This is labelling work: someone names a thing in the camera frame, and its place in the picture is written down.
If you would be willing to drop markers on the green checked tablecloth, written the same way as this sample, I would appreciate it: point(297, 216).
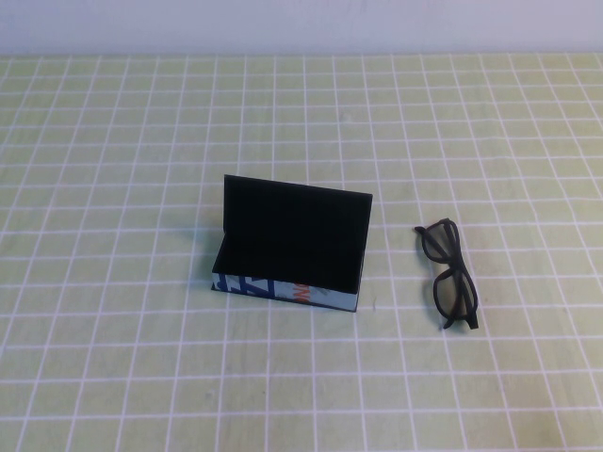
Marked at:
point(141, 282)

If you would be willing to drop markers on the black printed glasses case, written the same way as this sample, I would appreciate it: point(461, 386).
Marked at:
point(292, 235)

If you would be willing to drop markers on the black framed glasses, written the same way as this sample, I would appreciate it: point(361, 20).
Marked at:
point(445, 252)

